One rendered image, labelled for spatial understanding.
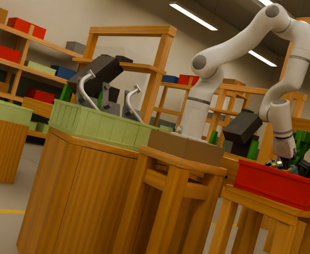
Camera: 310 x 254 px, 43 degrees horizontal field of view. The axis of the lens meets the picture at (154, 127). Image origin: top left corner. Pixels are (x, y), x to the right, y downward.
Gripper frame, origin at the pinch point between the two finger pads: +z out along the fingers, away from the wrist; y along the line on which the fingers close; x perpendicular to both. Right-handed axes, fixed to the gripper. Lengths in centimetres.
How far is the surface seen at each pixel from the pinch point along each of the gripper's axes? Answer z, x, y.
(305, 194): -6.7, -25.1, 26.6
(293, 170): 3.1, 1.7, 2.1
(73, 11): -59, 258, -706
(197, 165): -10.0, -33.9, -22.4
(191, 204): 30, -21, -52
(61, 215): 11, -85, -80
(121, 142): -10, -37, -84
